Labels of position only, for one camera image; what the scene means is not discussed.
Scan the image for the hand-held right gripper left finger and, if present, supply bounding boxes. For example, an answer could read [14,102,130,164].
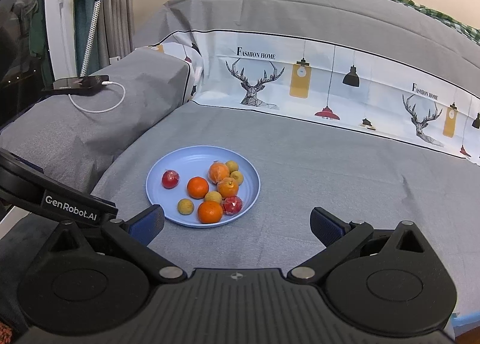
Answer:
[49,204,187,285]

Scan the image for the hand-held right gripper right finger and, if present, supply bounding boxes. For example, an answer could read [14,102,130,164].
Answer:
[288,207,432,285]

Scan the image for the small red apple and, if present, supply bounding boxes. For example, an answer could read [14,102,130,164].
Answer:
[161,170,180,189]
[223,196,243,216]

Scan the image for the bare orange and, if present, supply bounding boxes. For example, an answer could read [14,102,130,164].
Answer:
[197,201,224,224]
[187,177,209,198]

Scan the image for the blue plate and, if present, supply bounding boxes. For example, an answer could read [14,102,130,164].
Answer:
[145,145,261,230]

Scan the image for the plastic orange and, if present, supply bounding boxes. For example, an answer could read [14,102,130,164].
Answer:
[208,162,230,184]
[217,177,240,199]

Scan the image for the grey bed sheet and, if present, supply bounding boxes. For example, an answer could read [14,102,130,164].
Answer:
[90,98,480,318]

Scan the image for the black smartphone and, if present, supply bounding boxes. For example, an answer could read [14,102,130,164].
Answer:
[40,74,110,96]

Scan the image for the orange patterned cloth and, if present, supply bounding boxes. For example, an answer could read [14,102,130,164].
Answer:
[0,323,16,344]

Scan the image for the grey pillow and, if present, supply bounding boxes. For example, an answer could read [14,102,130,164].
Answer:
[0,46,196,195]

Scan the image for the braided gooseneck phone stand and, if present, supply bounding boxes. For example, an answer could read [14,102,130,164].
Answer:
[79,0,104,77]

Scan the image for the blue mattress edge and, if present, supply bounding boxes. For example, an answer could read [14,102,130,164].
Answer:
[452,310,480,333]

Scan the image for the grey curtain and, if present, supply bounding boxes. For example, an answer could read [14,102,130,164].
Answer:
[101,0,136,67]

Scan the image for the grey deer print duvet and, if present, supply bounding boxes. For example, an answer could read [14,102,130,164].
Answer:
[129,0,480,168]

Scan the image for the white charging cable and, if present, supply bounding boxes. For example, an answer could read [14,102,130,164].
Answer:
[68,80,126,114]

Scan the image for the white window frame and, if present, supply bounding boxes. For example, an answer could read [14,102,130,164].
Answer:
[43,0,81,84]

